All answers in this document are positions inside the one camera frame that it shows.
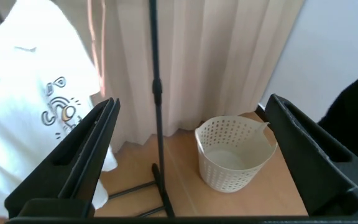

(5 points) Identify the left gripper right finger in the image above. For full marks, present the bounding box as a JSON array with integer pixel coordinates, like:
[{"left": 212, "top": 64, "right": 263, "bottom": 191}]
[{"left": 265, "top": 94, "right": 358, "bottom": 217}]

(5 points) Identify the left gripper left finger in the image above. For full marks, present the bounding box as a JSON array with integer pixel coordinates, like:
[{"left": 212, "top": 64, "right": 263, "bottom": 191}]
[{"left": 4, "top": 98, "right": 121, "bottom": 218}]

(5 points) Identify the black garment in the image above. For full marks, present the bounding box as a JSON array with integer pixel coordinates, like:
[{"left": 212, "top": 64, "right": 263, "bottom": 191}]
[{"left": 317, "top": 65, "right": 358, "bottom": 174}]

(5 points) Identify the white printed t-shirt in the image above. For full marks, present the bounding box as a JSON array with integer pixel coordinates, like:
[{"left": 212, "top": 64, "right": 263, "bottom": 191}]
[{"left": 0, "top": 0, "right": 118, "bottom": 218}]

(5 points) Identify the pink clothes hanger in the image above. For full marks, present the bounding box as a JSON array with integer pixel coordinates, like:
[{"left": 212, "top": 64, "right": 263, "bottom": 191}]
[{"left": 87, "top": 0, "right": 107, "bottom": 97}]

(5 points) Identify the white laundry basket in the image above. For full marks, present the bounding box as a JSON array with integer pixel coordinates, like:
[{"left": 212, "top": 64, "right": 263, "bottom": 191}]
[{"left": 194, "top": 115, "right": 278, "bottom": 194}]

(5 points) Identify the black clothes rack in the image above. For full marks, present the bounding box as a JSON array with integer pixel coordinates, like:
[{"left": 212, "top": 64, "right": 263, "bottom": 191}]
[{"left": 107, "top": 0, "right": 176, "bottom": 218}]

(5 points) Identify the beige curtain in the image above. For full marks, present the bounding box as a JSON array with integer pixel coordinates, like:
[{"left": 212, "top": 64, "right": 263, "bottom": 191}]
[{"left": 0, "top": 0, "right": 306, "bottom": 153}]

